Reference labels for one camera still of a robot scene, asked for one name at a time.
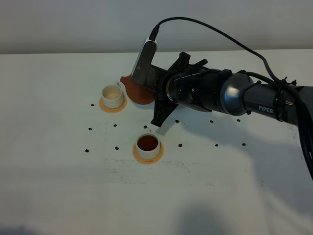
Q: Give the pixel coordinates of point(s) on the brown clay teapot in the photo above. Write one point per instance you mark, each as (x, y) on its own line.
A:
(137, 93)

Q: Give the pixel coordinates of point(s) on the near orange coaster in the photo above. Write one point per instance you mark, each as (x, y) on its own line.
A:
(148, 160)

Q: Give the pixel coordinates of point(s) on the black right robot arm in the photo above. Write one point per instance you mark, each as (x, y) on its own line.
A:
(236, 94)

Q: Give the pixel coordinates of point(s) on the grey depth camera bar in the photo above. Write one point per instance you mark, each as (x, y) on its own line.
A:
(143, 62)

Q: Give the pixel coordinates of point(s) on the far white teacup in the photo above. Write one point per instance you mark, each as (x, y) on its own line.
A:
(112, 96)

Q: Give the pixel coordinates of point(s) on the orange coaster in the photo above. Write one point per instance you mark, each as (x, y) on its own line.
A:
(115, 110)
(148, 160)

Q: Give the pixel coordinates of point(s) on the far orange coaster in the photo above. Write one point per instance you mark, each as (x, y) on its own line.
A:
(115, 110)

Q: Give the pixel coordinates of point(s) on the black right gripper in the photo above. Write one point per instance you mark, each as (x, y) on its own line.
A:
(176, 86)

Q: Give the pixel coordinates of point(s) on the near white teacup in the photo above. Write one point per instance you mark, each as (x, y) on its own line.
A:
(147, 145)

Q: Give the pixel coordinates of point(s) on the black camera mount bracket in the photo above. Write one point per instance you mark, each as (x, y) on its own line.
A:
(153, 75)

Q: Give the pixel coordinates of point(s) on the white teacup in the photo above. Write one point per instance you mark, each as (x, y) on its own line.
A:
(112, 96)
(147, 145)

